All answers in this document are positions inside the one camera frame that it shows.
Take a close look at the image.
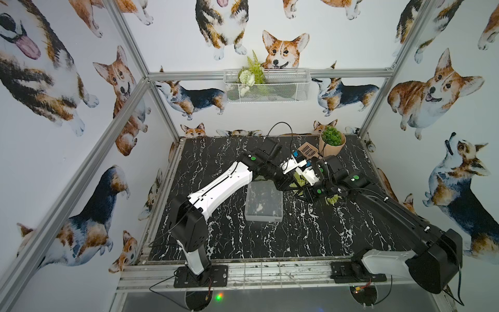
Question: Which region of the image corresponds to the green shuttlecock five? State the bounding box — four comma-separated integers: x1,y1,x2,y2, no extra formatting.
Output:
325,194,343,205

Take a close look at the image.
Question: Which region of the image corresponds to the green shuttlecock three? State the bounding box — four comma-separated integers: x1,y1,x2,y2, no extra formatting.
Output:
293,172,307,187

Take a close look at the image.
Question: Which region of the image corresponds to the clear plastic storage box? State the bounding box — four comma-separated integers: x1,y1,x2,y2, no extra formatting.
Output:
244,176,283,223

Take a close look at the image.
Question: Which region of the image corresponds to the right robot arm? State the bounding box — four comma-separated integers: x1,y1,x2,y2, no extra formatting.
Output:
296,156,463,294

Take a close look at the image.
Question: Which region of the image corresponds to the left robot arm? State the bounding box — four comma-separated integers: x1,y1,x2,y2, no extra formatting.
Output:
167,150,298,278

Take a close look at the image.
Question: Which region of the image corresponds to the pink slotted scoop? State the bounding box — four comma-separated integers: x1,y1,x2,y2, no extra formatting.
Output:
298,142,320,159

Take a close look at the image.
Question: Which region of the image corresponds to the pink pot with succulent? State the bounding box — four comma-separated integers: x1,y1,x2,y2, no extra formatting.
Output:
319,126,346,158

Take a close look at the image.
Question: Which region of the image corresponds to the green fern plant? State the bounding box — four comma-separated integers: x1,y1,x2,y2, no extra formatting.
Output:
238,51,266,97

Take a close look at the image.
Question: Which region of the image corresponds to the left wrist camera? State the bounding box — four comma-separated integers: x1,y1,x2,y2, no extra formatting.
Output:
266,149,308,174

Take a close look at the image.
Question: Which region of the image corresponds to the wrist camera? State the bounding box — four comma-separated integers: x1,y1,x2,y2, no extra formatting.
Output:
296,157,324,186
266,149,308,174

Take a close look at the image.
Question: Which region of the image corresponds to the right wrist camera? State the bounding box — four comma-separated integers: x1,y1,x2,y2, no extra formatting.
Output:
296,157,324,186

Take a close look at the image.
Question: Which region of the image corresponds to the white wire wall basket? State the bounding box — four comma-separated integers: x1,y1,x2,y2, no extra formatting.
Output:
223,68,311,103

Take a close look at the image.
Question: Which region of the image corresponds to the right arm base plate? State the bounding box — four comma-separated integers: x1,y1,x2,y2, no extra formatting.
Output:
330,261,387,283

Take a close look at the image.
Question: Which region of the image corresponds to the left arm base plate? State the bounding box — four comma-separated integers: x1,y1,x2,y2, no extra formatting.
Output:
174,265,229,289

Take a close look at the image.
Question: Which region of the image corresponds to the aluminium front rail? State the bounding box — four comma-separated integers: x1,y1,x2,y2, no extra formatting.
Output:
116,260,445,293

